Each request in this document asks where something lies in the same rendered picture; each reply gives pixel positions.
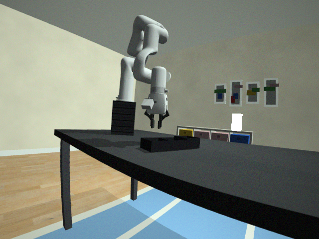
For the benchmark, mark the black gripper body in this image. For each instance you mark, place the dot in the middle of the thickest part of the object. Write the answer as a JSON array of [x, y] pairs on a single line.
[[161, 103]]

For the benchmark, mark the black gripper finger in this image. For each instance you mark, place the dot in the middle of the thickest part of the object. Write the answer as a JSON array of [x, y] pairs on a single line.
[[151, 117], [161, 117]]

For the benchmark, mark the dark grey rack of bins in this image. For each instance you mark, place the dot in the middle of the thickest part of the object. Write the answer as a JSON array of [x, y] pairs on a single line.
[[159, 144]]

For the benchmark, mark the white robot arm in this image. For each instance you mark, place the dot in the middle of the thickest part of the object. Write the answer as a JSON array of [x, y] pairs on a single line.
[[141, 46]]

